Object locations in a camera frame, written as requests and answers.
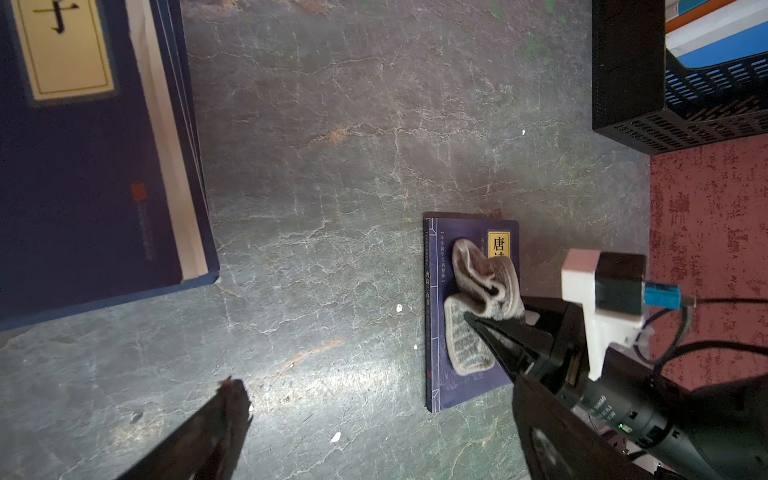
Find blue book Zhuangzi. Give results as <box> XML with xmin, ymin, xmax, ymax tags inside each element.
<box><xmin>1</xmin><ymin>1</ymin><xmax>206</xmax><ymax>330</ymax></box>

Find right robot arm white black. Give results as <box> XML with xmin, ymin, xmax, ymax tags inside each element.
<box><xmin>465</xmin><ymin>297</ymin><xmax>767</xmax><ymax>479</ymax></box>

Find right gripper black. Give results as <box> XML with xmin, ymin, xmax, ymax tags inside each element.
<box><xmin>464</xmin><ymin>297</ymin><xmax>690</xmax><ymax>450</ymax></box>

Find black mesh file holder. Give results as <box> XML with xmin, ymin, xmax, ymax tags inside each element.
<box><xmin>592</xmin><ymin>1</ymin><xmax>767</xmax><ymax>155</ymax></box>

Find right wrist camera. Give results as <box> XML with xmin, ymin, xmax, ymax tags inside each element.
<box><xmin>561</xmin><ymin>248</ymin><xmax>690</xmax><ymax>381</ymax></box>

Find grey knitted cloth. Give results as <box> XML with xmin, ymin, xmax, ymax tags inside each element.
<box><xmin>443</xmin><ymin>239</ymin><xmax>526</xmax><ymax>376</ymax></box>

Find blue folder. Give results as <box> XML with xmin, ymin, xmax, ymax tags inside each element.
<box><xmin>665</xmin><ymin>0</ymin><xmax>767</xmax><ymax>68</ymax></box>

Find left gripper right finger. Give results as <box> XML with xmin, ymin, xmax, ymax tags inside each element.
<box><xmin>512</xmin><ymin>376</ymin><xmax>651</xmax><ymax>479</ymax></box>

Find blue book Tang poems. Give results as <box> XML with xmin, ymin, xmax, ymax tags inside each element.
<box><xmin>423</xmin><ymin>212</ymin><xmax>520</xmax><ymax>413</ymax></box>

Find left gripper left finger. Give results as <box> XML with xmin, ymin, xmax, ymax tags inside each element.
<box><xmin>120</xmin><ymin>378</ymin><xmax>252</xmax><ymax>480</ymax></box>

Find blue book Yuewei notes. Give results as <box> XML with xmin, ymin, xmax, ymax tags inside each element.
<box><xmin>150</xmin><ymin>0</ymin><xmax>220</xmax><ymax>290</ymax></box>

